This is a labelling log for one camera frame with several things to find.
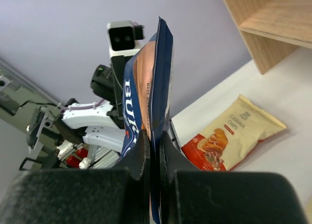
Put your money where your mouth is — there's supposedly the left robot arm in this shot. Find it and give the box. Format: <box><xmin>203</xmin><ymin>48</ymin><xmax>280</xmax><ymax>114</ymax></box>
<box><xmin>54</xmin><ymin>56</ymin><xmax>130</xmax><ymax>153</ymax></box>

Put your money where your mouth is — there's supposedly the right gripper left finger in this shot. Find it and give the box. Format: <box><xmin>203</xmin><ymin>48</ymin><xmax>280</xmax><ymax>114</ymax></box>
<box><xmin>0</xmin><ymin>131</ymin><xmax>150</xmax><ymax>224</ymax></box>

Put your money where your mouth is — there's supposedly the right cassava chips bag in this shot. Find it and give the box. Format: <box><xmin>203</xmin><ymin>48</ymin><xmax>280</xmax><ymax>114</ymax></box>
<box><xmin>181</xmin><ymin>95</ymin><xmax>287</xmax><ymax>171</ymax></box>

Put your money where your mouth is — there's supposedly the wooden two-tier shelf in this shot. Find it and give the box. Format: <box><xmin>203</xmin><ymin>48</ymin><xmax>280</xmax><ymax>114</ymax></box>
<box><xmin>223</xmin><ymin>0</ymin><xmax>312</xmax><ymax>74</ymax></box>

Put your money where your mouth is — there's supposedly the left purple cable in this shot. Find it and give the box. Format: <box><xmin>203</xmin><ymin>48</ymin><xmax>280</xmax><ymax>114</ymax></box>
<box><xmin>59</xmin><ymin>99</ymin><xmax>107</xmax><ymax>112</ymax></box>

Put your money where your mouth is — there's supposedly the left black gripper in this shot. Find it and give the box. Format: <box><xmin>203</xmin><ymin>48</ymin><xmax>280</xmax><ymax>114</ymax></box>
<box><xmin>111</xmin><ymin>56</ymin><xmax>126</xmax><ymax>127</ymax></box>

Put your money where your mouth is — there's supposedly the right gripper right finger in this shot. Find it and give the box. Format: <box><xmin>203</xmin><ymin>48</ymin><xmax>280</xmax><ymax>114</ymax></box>
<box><xmin>159</xmin><ymin>132</ymin><xmax>308</xmax><ymax>224</ymax></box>

